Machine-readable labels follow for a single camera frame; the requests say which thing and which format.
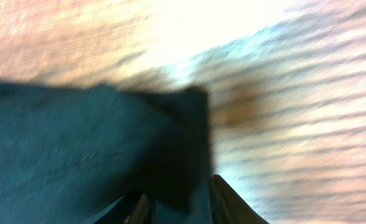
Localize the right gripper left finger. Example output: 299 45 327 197
94 192 154 224

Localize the black t-shirt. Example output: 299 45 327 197
0 82 211 223

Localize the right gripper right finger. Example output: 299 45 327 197
209 174 268 224

